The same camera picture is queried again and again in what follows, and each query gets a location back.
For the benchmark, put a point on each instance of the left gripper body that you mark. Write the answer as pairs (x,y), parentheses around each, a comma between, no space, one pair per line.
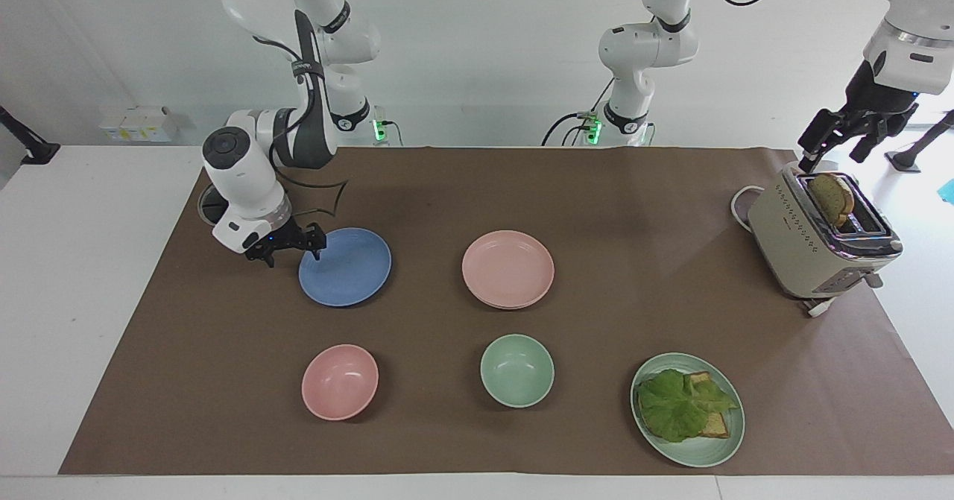
(883,101)

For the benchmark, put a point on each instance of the toast slice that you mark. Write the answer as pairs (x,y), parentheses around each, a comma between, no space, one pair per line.
(717,425)

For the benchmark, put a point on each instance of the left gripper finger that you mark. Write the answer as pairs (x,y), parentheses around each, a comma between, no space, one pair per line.
(876,127)
(823,131)

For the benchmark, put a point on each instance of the small white box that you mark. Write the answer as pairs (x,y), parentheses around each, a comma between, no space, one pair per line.
(110,129)
(136,126)
(162,124)

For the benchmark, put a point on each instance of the pink plate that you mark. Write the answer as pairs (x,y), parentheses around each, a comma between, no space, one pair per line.
(507,265)

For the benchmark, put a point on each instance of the round black table grommet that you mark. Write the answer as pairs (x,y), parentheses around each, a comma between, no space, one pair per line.
(210,208)

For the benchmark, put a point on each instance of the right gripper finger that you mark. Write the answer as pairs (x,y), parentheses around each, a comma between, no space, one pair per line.
(316,238)
(264,257)

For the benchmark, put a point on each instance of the green lettuce leaf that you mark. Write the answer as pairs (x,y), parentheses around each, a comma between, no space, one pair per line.
(678,407)

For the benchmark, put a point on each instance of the green plate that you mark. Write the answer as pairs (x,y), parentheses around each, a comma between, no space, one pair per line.
(693,451)

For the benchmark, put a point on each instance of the beige toaster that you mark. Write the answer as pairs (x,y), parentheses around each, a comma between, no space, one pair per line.
(797,247)

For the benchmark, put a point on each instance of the pink bowl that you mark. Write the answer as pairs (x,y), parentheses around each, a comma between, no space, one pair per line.
(339,381)

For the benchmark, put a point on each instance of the beige plate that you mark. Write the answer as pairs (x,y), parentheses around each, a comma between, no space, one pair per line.
(508,308)

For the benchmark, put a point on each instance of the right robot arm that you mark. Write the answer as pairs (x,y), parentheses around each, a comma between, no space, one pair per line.
(246,172)

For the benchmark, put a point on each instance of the teal object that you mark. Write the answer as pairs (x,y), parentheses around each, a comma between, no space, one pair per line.
(948,191)

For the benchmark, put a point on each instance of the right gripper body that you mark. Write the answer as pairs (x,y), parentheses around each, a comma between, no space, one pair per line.
(283,238)

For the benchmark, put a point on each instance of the blue plate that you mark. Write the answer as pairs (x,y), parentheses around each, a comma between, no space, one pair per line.
(346,267)

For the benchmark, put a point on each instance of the black stand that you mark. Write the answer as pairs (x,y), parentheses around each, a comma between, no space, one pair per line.
(33,150)
(913,156)

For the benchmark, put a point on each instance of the green bowl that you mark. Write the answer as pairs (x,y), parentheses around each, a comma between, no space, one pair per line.
(516,369)

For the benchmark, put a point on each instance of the bread slice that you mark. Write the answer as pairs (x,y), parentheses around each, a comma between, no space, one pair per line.
(831,196)

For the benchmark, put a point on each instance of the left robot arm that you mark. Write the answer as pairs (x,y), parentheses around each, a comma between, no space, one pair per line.
(633,53)

